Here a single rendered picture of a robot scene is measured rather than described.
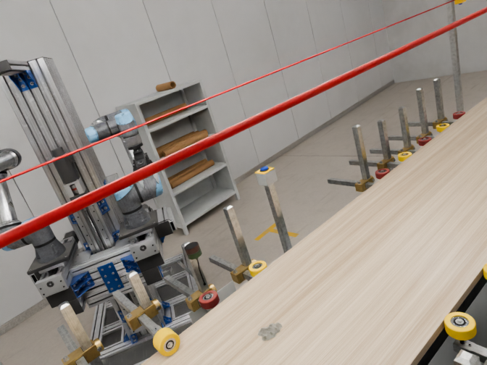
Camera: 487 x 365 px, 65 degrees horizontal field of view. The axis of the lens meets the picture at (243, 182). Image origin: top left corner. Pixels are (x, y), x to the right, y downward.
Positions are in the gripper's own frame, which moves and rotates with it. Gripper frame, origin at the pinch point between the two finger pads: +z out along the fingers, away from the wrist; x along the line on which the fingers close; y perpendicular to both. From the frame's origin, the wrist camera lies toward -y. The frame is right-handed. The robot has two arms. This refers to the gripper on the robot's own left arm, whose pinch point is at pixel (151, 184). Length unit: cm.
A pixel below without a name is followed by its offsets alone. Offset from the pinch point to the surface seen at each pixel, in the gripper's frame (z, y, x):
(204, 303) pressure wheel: 41, -47, -5
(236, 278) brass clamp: 49, -27, -22
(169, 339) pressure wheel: 36, -67, 9
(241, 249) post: 38, -24, -29
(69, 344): 36, -46, 47
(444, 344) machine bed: 52, -100, -71
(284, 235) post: 46, -13, -53
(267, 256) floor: 132, 116, -63
